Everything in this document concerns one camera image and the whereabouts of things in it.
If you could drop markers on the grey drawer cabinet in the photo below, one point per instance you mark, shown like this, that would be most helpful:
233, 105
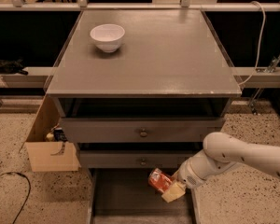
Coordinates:
168, 66

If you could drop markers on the metal shelf rail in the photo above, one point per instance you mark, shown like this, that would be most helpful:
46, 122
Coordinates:
133, 6

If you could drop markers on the crushed orange soda can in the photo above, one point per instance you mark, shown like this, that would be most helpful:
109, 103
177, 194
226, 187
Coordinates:
159, 180

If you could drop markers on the grey middle drawer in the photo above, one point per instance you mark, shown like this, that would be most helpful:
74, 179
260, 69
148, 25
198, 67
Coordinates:
125, 159

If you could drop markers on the grey open bottom drawer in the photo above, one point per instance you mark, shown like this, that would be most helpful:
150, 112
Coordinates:
123, 196

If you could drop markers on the black object on shelf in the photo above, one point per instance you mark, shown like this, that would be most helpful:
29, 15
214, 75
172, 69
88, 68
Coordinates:
12, 67

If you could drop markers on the grey top drawer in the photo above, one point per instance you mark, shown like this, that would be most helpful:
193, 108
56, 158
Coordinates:
87, 130

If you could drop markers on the white ceramic bowl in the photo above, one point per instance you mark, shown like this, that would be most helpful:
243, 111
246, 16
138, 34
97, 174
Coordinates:
107, 37

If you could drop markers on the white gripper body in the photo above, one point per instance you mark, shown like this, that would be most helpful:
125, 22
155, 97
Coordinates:
187, 174

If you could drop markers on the cardboard box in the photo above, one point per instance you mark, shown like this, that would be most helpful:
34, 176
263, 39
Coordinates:
44, 152

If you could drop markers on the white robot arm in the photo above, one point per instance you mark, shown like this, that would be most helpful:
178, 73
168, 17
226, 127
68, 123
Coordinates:
220, 153

